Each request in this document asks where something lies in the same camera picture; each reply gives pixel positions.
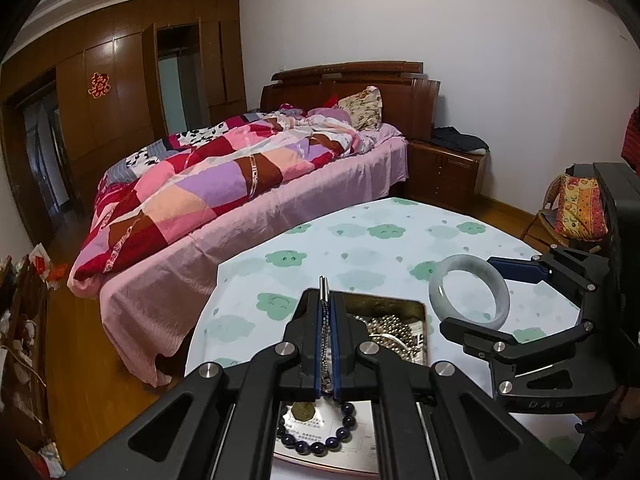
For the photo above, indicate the patchwork quilt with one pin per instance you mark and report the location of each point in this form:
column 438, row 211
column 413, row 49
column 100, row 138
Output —
column 200, row 185

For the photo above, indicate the wooden nightstand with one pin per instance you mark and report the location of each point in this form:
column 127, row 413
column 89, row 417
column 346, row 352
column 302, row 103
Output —
column 445, row 175

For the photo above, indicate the floral pillow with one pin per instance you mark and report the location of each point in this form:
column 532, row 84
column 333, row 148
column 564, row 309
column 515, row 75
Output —
column 362, row 107

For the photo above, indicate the red white plastic bag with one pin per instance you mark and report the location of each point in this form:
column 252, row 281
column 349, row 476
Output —
column 45, row 262

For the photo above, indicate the wicker chair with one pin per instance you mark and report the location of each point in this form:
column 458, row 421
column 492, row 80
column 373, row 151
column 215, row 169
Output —
column 542, row 220

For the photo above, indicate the red hanging garment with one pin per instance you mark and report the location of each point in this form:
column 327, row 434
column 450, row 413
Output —
column 634, row 135

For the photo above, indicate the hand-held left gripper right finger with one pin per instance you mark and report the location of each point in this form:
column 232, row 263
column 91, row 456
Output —
column 336, row 355

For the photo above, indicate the red paper wall decoration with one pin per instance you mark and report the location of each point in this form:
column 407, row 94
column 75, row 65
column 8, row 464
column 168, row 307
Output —
column 99, row 85

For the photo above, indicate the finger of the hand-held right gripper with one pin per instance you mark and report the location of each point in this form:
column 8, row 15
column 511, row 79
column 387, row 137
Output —
column 480, row 337
column 520, row 270

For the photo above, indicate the yellow patterned cushion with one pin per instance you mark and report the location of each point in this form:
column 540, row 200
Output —
column 580, row 207

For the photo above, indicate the wooden bed headboard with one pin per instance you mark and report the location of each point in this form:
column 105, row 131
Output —
column 400, row 95

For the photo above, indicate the printed paper leaflet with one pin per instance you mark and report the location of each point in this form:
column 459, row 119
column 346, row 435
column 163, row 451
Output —
column 330, row 430

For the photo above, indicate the white jade bangle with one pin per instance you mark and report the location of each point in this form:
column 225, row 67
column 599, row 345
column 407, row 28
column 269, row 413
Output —
column 500, row 300

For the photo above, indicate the silver wristwatch with stretch band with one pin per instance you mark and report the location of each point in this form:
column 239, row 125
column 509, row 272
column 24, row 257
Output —
column 325, row 350

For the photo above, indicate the brown wooden wardrobe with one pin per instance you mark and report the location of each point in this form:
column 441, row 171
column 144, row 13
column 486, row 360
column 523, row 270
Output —
column 125, row 45

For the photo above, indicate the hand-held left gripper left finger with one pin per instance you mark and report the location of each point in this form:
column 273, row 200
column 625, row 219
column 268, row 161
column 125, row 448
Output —
column 318, row 350

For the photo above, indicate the bed with patchwork quilt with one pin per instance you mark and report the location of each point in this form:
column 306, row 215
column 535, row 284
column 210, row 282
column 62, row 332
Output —
column 250, row 240

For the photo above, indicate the rectangular metal tin box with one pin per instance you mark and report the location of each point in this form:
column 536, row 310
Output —
column 425, row 310

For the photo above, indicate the dark folded clothes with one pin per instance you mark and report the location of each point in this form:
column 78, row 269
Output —
column 457, row 140

